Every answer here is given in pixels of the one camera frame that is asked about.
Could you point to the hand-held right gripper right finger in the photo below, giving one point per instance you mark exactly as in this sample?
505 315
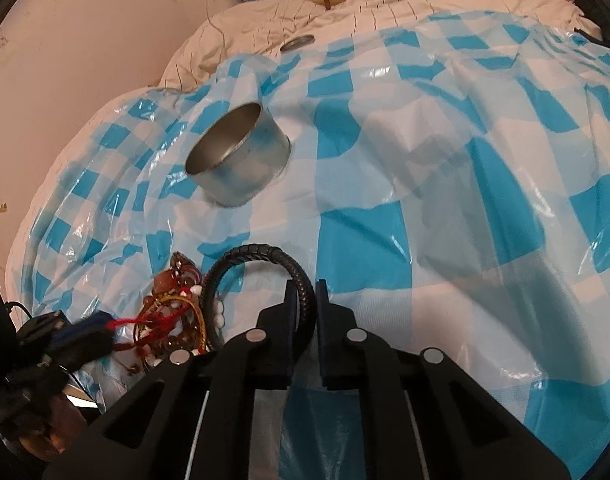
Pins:
331 340

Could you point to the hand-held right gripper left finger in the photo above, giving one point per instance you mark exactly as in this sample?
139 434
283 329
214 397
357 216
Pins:
284 325

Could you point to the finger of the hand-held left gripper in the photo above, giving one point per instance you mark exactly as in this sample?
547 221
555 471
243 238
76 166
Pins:
87 332

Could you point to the round metal tin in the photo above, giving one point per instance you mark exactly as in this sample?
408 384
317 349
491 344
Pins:
250 170

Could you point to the blue checkered plastic sheet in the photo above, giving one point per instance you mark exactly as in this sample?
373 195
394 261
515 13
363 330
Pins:
435 185

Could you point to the round metal lid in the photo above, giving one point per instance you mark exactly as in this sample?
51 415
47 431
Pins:
297 43

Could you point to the white quilt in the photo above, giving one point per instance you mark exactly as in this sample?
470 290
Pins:
365 15

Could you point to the black clothing pile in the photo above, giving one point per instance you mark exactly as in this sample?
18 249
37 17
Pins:
592 15

